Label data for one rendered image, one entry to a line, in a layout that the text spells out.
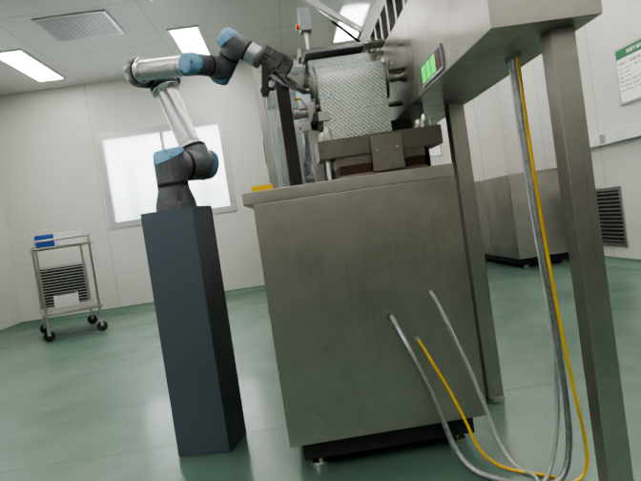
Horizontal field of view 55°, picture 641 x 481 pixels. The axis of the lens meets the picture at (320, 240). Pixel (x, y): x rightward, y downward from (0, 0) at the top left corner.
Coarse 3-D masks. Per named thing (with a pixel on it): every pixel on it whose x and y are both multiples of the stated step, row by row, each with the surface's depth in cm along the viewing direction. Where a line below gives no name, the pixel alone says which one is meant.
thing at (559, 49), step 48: (576, 48) 142; (576, 96) 142; (576, 144) 142; (576, 192) 143; (480, 240) 233; (576, 240) 144; (480, 288) 234; (576, 288) 147; (480, 336) 235; (624, 432) 145; (624, 480) 145
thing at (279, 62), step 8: (264, 56) 221; (272, 56) 220; (280, 56) 219; (256, 64) 220; (272, 64) 221; (280, 64) 220; (288, 64) 219; (272, 72) 219; (280, 72) 219; (288, 72) 225; (280, 80) 221
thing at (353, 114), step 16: (320, 96) 215; (336, 96) 216; (352, 96) 216; (368, 96) 216; (384, 96) 216; (336, 112) 216; (352, 112) 216; (368, 112) 216; (384, 112) 217; (336, 128) 216; (352, 128) 216; (368, 128) 216; (384, 128) 217
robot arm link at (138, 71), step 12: (132, 60) 234; (144, 60) 231; (156, 60) 226; (168, 60) 221; (180, 60) 213; (192, 60) 211; (204, 60) 215; (132, 72) 233; (144, 72) 230; (156, 72) 226; (168, 72) 222; (180, 72) 218; (192, 72) 213; (204, 72) 216; (132, 84) 241; (144, 84) 242
